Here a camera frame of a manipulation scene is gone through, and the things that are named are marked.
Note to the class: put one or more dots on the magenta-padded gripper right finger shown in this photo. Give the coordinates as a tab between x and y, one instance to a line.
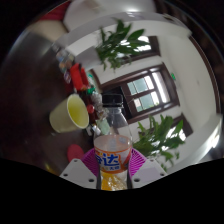
148	171

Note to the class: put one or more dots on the large potted leafy plant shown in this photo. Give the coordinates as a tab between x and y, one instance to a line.
156	140

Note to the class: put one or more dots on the red carpeted stairs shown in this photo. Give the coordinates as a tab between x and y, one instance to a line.
55	13

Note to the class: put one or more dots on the small potted leafy plant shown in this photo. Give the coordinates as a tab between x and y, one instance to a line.
116	43

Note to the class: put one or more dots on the red open box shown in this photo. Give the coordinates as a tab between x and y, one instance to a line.
78	76

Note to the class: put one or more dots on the wide dark-framed window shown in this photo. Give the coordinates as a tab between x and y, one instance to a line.
143	46

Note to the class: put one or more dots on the green exit sign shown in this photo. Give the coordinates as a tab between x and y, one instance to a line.
173	76

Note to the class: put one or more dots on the green notebook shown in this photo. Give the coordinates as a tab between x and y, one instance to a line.
103	126

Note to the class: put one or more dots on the narrow dark-framed window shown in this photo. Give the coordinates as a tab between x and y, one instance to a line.
181	128

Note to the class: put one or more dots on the dark wooden glazed double door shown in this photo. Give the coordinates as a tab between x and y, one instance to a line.
146	90

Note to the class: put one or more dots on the clear orange soda bottle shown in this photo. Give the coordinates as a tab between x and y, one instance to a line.
112	156

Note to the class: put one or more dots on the flat round red coaster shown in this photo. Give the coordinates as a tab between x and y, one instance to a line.
75	152

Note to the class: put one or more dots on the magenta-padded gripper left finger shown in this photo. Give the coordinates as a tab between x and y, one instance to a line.
78	173

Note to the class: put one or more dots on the pale yellow paper cup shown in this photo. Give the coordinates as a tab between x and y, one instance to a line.
66	116

